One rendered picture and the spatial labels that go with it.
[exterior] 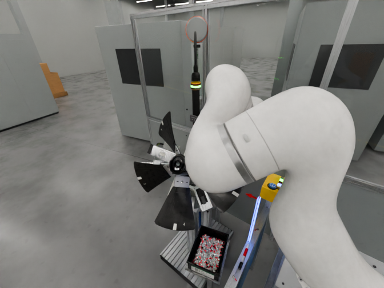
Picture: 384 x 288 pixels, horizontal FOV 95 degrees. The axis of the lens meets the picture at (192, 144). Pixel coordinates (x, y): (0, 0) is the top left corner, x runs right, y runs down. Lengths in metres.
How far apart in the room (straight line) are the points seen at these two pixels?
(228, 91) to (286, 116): 0.11
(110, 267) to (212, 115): 1.99
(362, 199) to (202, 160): 1.50
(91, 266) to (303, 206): 2.09
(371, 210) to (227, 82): 1.54
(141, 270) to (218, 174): 1.85
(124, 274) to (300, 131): 1.98
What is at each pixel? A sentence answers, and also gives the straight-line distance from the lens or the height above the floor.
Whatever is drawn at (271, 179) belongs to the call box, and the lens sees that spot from 1.20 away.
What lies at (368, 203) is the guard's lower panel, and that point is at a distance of 1.70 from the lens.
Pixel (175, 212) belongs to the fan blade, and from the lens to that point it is 1.05.
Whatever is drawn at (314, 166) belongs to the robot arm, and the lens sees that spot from 0.26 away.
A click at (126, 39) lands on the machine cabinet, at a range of 3.35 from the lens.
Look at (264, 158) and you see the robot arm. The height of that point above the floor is 1.69.
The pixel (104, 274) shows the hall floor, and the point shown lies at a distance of 2.15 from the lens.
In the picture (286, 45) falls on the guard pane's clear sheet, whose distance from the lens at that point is 1.37.
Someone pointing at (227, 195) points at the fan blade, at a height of 1.16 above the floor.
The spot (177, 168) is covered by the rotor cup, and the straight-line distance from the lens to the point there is 0.99.
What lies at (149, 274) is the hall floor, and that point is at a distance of 2.02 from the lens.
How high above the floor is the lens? 1.82
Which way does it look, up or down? 30 degrees down
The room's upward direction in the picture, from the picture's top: 2 degrees counter-clockwise
